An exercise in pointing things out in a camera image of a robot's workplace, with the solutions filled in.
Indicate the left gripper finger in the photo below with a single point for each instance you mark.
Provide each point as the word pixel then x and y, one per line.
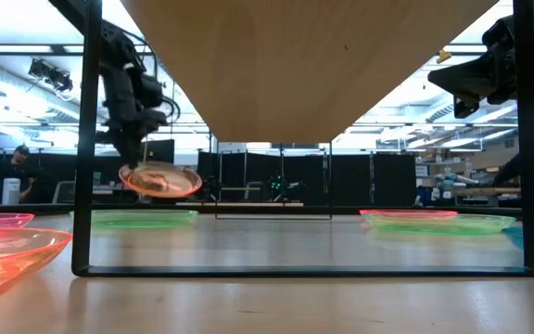
pixel 122 150
pixel 137 150

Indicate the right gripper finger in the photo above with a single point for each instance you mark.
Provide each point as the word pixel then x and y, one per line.
pixel 457 79
pixel 465 106

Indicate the green translucent plastic plate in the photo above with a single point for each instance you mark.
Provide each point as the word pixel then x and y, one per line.
pixel 142 219
pixel 457 225

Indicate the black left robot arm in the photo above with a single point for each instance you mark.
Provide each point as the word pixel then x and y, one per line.
pixel 114 42

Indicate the black computer monitor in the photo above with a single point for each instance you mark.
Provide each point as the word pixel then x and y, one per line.
pixel 160 150

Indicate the yellow ceiling hook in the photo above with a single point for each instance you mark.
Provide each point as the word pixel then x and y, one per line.
pixel 443 56

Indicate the grey office chair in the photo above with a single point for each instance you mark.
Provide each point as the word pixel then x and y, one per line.
pixel 64 192

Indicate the cluttered workbench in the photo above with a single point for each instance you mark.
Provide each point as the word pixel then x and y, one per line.
pixel 448 185

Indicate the black ceiling-mounted device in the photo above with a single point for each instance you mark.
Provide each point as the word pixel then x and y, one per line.
pixel 51 74

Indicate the background robot with green lights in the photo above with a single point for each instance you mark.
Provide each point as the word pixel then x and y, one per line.
pixel 277 183

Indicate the black partition wall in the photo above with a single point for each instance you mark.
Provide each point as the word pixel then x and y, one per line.
pixel 350 178

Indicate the black aluminium table frame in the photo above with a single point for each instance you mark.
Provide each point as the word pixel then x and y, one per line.
pixel 346 209

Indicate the wooden shelf black metal frame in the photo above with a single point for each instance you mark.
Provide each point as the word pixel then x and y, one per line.
pixel 295 69

